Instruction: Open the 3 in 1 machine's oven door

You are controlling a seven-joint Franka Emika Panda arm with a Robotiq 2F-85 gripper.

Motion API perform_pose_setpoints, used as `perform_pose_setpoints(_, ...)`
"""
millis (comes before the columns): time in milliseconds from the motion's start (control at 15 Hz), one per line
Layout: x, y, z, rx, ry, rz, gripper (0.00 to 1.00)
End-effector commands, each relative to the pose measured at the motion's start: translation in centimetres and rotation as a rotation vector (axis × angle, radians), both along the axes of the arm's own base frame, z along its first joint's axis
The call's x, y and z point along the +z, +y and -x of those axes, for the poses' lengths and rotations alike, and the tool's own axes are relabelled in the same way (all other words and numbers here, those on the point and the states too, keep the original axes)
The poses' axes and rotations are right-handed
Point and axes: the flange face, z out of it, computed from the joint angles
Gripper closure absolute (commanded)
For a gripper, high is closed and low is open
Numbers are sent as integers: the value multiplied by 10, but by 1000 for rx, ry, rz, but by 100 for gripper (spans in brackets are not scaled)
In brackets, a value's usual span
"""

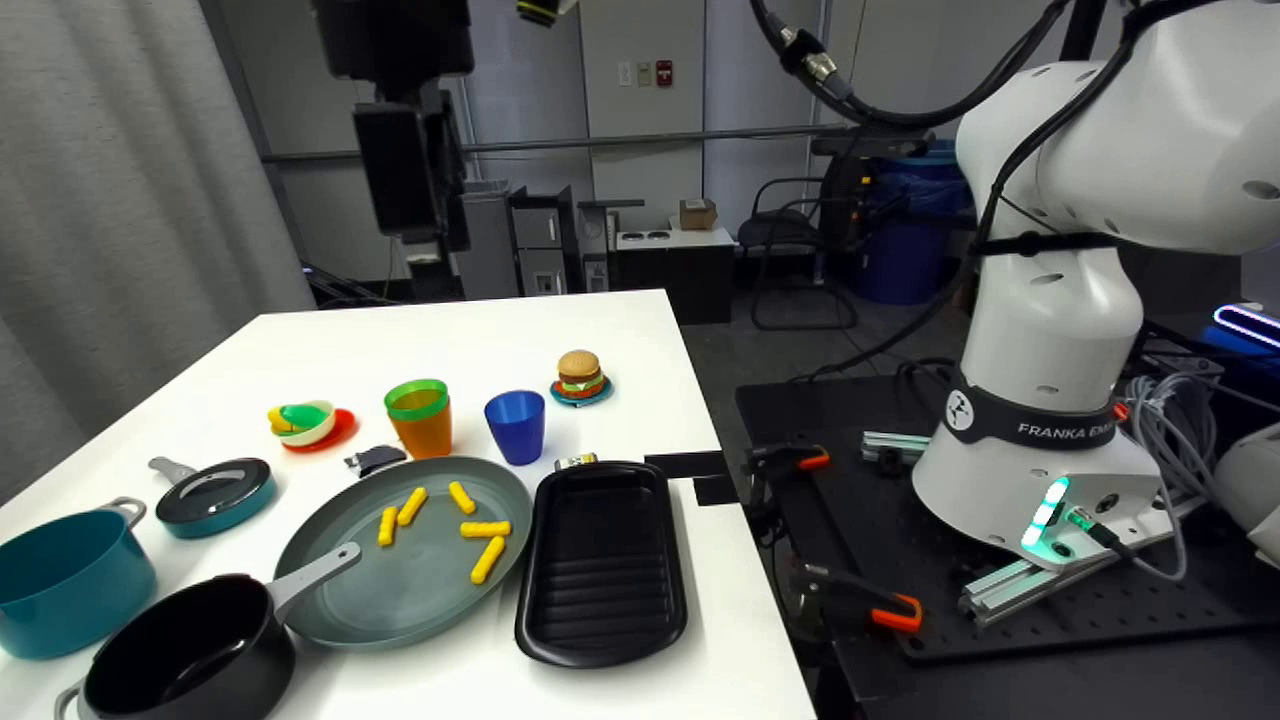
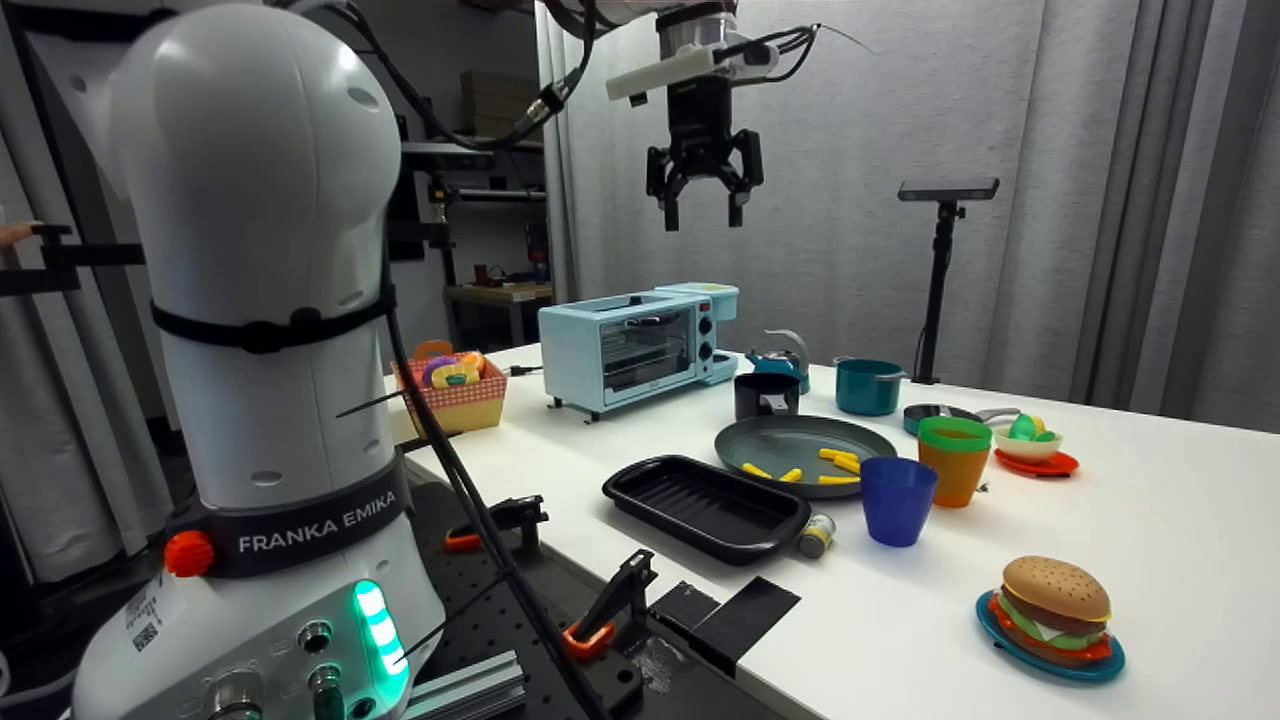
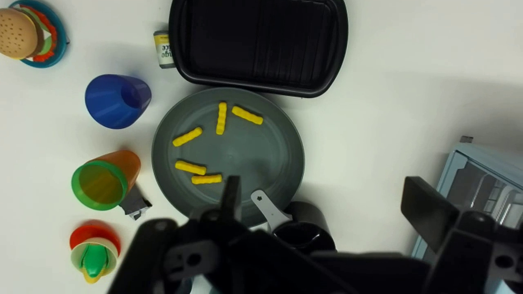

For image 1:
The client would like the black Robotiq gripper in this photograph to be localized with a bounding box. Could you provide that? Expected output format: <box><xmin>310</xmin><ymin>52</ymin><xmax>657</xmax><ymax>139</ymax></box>
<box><xmin>351</xmin><ymin>92</ymin><xmax>471</xmax><ymax>305</ymax></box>

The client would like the grey bin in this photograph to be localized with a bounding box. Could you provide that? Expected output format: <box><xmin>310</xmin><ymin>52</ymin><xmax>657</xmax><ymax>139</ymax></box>
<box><xmin>459</xmin><ymin>184</ymin><xmax>519</xmax><ymax>301</ymax></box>

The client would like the green plastic cup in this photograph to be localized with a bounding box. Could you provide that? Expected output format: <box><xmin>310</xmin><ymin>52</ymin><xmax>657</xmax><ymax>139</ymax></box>
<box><xmin>380</xmin><ymin>378</ymin><xmax>456</xmax><ymax>429</ymax></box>

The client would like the orange plastic cup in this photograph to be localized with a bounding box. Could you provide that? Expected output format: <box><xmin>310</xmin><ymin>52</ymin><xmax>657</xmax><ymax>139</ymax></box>
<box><xmin>392</xmin><ymin>413</ymin><xmax>456</xmax><ymax>463</ymax></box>

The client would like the blue plastic cup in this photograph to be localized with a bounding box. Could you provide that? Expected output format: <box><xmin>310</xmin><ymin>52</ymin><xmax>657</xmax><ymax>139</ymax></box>
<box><xmin>480</xmin><ymin>390</ymin><xmax>547</xmax><ymax>470</ymax></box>

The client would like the toy burger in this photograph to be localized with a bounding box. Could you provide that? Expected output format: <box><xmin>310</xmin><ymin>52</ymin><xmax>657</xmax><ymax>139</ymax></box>
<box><xmin>553</xmin><ymin>347</ymin><xmax>611</xmax><ymax>401</ymax></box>

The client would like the small red plate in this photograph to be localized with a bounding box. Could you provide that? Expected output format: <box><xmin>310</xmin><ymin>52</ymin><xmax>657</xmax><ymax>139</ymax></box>
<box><xmin>270</xmin><ymin>401</ymin><xmax>361</xmax><ymax>456</ymax></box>

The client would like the green yellow toy food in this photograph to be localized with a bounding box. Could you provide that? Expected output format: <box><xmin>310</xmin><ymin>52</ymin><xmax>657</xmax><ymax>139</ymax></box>
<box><xmin>262</xmin><ymin>397</ymin><xmax>338</xmax><ymax>450</ymax></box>

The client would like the small dark grey object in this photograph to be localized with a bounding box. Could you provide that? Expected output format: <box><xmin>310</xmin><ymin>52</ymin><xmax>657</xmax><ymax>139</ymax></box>
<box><xmin>338</xmin><ymin>442</ymin><xmax>413</xmax><ymax>480</ymax></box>

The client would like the small blue plate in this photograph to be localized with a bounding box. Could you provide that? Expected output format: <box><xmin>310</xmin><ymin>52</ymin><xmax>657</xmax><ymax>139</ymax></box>
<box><xmin>547</xmin><ymin>378</ymin><xmax>621</xmax><ymax>413</ymax></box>

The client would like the black cabinet white top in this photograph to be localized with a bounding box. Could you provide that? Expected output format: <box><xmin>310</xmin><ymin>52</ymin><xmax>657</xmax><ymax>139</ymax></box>
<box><xmin>605</xmin><ymin>217</ymin><xmax>739</xmax><ymax>328</ymax></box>

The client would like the grey frying pan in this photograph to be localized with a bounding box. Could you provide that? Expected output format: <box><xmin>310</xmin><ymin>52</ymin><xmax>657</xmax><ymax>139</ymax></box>
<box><xmin>270</xmin><ymin>451</ymin><xmax>537</xmax><ymax>658</ymax></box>

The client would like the black ridged grill tray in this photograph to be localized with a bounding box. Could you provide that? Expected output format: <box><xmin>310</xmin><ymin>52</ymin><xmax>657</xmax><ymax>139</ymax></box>
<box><xmin>510</xmin><ymin>462</ymin><xmax>690</xmax><ymax>673</ymax></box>

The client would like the teal cooking pot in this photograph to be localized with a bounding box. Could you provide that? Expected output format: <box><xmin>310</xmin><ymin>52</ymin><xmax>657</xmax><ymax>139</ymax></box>
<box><xmin>0</xmin><ymin>495</ymin><xmax>164</xmax><ymax>666</ymax></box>

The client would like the blue barrel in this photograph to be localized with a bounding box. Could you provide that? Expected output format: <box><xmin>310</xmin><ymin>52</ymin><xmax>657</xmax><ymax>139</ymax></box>
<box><xmin>851</xmin><ymin>138</ymin><xmax>976</xmax><ymax>309</ymax></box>

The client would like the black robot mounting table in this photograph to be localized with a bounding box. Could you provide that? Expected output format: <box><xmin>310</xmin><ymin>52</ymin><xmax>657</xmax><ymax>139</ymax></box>
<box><xmin>732</xmin><ymin>372</ymin><xmax>1280</xmax><ymax>720</ymax></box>

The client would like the blue lit device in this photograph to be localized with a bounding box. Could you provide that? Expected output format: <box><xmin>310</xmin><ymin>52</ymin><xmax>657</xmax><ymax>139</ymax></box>
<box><xmin>1203</xmin><ymin>298</ymin><xmax>1280</xmax><ymax>391</ymax></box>

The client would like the white rounded housing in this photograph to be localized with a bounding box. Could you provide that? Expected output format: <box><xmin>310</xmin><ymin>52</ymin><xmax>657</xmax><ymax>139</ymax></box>
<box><xmin>1203</xmin><ymin>426</ymin><xmax>1280</xmax><ymax>565</ymax></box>

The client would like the grey wall conduit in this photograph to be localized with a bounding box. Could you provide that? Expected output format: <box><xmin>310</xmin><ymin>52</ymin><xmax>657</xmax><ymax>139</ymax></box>
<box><xmin>259</xmin><ymin>122</ymin><xmax>856</xmax><ymax>171</ymax></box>

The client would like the black frame chair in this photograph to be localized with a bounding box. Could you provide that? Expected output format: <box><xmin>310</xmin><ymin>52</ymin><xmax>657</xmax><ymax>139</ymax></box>
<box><xmin>737</xmin><ymin>171</ymin><xmax>865</xmax><ymax>335</ymax></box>

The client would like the black clamp orange handle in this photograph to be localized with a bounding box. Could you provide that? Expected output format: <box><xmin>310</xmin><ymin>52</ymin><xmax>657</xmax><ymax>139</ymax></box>
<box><xmin>790</xmin><ymin>556</ymin><xmax>928</xmax><ymax>642</ymax></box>
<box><xmin>746</xmin><ymin>442</ymin><xmax>837</xmax><ymax>490</ymax></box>

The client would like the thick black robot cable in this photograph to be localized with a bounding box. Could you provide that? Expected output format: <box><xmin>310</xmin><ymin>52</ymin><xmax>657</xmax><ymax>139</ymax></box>
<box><xmin>746</xmin><ymin>0</ymin><xmax>1075</xmax><ymax>132</ymax></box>

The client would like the black saucepan silver handle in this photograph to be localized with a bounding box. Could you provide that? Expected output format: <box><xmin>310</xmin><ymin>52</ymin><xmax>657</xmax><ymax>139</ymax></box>
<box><xmin>50</xmin><ymin>542</ymin><xmax>369</xmax><ymax>720</ymax></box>

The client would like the silver aluminium rail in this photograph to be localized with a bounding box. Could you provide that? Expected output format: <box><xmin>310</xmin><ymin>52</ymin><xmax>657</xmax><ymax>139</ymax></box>
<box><xmin>856</xmin><ymin>426</ymin><xmax>934</xmax><ymax>474</ymax></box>
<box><xmin>955</xmin><ymin>514</ymin><xmax>1181</xmax><ymax>634</ymax></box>

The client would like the grey cable bundle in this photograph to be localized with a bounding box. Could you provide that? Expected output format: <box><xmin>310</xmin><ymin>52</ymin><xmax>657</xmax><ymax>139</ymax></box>
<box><xmin>1114</xmin><ymin>370</ymin><xmax>1225</xmax><ymax>584</ymax></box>

